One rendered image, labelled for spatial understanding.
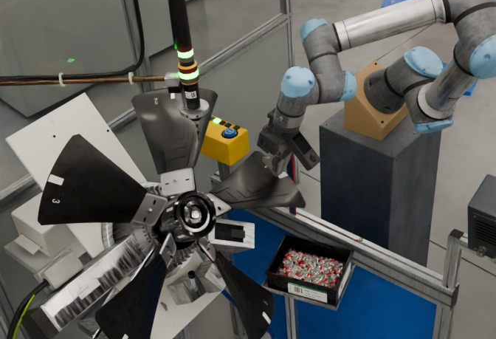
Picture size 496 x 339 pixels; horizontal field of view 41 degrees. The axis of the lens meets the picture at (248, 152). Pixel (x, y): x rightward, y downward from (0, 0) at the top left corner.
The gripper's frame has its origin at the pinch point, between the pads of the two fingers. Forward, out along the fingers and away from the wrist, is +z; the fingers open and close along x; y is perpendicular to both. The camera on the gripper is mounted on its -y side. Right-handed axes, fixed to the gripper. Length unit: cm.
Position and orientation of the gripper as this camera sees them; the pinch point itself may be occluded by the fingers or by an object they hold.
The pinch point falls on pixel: (279, 173)
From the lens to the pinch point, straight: 185.6
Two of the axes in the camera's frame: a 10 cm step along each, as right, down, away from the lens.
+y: -7.6, -5.5, 3.4
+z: -1.5, 6.6, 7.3
